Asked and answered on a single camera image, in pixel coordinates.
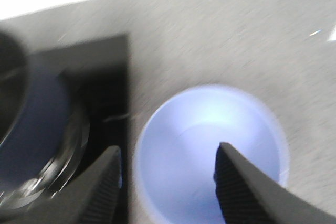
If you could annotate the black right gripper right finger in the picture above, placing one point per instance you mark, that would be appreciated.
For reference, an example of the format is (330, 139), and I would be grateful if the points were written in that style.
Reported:
(247, 195)

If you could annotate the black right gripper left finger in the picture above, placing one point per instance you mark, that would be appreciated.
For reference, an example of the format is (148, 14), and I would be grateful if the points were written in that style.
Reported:
(57, 195)

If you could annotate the blue cooking pot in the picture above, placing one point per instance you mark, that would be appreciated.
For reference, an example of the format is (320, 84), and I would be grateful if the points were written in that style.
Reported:
(44, 130)

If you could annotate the blue bowl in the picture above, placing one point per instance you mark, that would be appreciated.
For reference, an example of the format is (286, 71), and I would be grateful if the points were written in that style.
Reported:
(174, 157)

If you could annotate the black glass stove top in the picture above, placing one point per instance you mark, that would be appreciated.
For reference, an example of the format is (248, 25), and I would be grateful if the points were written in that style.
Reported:
(96, 73)

